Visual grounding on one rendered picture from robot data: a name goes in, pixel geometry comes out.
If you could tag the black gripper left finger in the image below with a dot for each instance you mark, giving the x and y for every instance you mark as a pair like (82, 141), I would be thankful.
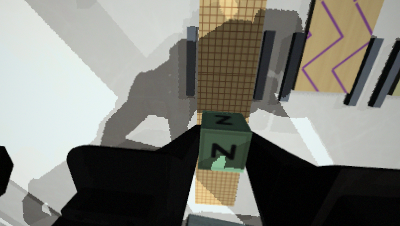
(166, 173)

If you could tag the dark green cube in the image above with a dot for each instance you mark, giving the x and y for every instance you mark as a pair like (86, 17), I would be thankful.
(225, 139)

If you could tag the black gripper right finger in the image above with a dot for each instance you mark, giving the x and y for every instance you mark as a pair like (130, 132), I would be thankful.
(290, 191)

